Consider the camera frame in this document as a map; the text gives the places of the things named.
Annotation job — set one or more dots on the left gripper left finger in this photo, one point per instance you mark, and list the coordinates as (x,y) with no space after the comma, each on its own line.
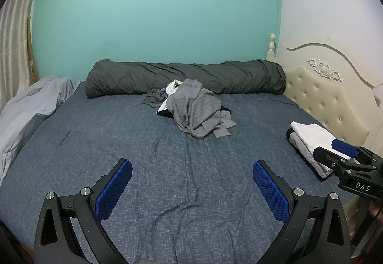
(56,240)

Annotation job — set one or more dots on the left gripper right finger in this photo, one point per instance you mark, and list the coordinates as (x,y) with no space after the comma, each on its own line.
(314,228)

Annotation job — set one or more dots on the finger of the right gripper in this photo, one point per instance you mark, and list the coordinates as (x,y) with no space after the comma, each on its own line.
(334,161)
(344,148)

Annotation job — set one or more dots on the grey quilted sweater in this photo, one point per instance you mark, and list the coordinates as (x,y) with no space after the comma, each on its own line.
(198,112)

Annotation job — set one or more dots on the folded white grey clothes stack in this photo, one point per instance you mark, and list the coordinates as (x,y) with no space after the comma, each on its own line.
(305,138)

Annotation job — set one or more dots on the cream tufted headboard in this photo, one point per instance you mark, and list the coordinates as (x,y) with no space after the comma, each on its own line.
(327,81)

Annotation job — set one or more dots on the blue patterned bed sheet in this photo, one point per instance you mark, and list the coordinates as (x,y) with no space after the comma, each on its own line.
(189,200)

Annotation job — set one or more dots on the light grey blanket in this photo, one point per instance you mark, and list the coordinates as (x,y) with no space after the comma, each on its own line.
(25,112)

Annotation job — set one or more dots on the white black garment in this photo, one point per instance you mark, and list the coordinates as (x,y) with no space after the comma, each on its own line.
(170,89)

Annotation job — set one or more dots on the dark grey rolled duvet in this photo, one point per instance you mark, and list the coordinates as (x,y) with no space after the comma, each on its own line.
(231,77)

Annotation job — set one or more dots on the beige striped curtain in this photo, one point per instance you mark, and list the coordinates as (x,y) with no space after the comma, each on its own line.
(15,68)

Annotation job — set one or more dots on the dark grey crumpled garment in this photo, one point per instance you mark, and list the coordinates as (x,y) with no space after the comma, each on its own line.
(155,97)

